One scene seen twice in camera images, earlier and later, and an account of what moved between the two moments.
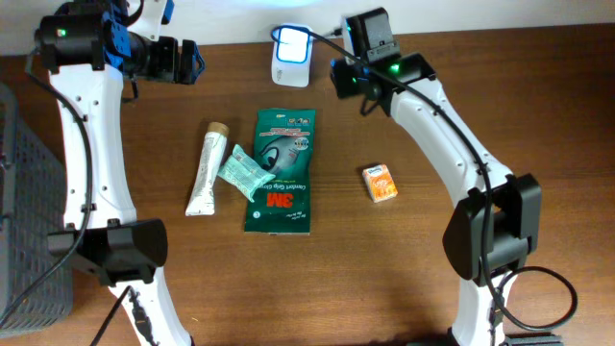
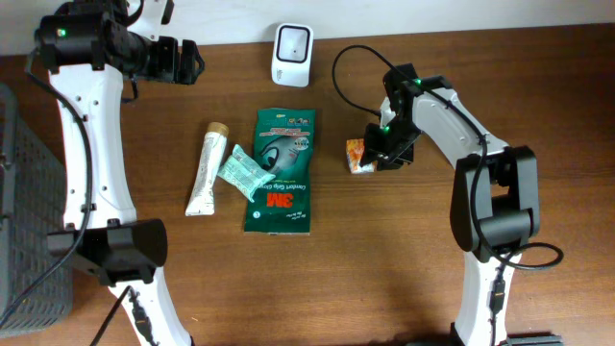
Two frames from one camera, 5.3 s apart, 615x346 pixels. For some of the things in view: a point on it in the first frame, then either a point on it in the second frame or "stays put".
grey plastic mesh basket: x=34 y=227 stays put
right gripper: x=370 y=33 to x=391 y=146
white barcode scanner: x=292 y=58 stays put
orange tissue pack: x=380 y=183 to x=355 y=148
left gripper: x=185 y=61 stays put
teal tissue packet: x=244 y=172 stays put
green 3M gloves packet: x=284 y=144 stays put
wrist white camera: x=347 y=35 to x=386 y=112
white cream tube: x=202 y=199 stays put
